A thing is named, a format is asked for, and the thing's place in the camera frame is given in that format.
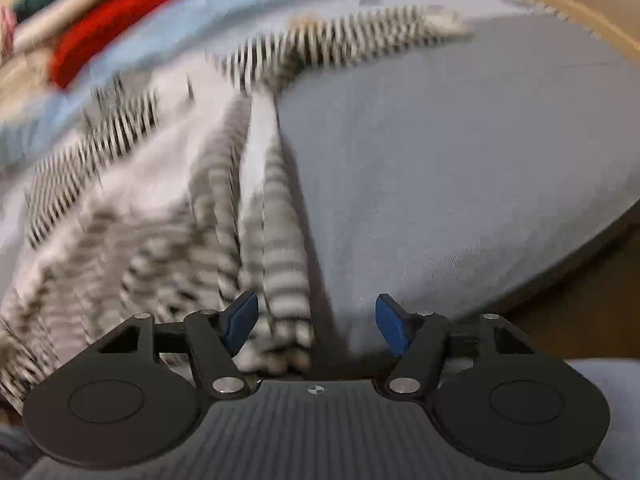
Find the cream folded blanket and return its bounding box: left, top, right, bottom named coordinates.
left=1, top=48, right=54, bottom=122

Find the red blanket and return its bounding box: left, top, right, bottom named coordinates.
left=50, top=0, right=169, bottom=89

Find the black white striped garment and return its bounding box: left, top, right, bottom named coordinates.
left=1, top=6, right=469, bottom=406

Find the white folded bedding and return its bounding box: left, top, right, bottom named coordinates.
left=12, top=0, right=102, bottom=54

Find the light blue quilt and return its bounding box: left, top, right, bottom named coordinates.
left=1, top=0, right=282, bottom=168

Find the grey patterned bed sheet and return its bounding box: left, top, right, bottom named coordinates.
left=1, top=0, right=639, bottom=358

